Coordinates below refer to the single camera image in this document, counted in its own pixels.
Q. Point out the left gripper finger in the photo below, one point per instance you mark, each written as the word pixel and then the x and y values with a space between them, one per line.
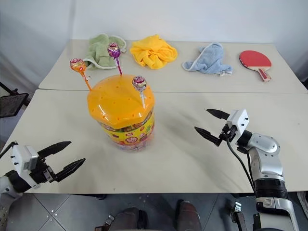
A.
pixel 55 148
pixel 71 168

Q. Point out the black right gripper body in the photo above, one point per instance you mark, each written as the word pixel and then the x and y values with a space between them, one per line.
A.
pixel 227 134

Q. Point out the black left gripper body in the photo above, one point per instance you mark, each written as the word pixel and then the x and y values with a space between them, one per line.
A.
pixel 42 173

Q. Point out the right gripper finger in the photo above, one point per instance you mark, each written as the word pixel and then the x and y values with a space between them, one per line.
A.
pixel 219 114
pixel 208 134

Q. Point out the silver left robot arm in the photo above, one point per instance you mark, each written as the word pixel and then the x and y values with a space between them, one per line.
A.
pixel 9 185

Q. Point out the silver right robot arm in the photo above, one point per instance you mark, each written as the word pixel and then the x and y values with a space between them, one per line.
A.
pixel 267 163

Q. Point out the orange-lidded lollipop jar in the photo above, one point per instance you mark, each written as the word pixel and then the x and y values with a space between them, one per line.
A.
pixel 120 103

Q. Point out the pink-and-silver-wrapped lollipop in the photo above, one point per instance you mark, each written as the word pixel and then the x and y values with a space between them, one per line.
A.
pixel 139 83

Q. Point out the orange-wrapped lollipop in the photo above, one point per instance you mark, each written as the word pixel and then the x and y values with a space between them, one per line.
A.
pixel 77 64

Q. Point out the purple-wrapped lollipop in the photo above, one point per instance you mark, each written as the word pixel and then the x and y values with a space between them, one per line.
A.
pixel 113 51

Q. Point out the light blue towel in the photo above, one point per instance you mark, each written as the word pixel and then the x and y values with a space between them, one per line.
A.
pixel 209 61

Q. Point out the red table tennis paddle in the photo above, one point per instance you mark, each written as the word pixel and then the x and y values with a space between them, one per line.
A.
pixel 255 59

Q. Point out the dark rounded shape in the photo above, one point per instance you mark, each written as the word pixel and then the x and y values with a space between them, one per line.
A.
pixel 188 216
pixel 131 219

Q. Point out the yellow cloth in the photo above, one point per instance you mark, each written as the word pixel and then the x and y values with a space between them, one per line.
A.
pixel 154 51

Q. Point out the green towel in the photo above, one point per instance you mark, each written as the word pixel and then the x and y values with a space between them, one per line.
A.
pixel 101 50

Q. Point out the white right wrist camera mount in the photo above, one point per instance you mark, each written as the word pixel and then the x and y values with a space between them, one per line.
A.
pixel 238 120

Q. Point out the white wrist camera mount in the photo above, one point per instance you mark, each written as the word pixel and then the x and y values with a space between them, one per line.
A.
pixel 22 158
pixel 238 120

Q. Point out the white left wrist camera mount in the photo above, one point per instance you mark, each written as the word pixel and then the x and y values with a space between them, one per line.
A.
pixel 22 158

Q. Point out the black bracket with silver clip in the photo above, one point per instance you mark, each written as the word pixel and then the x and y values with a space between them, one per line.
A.
pixel 238 216
pixel 106 223

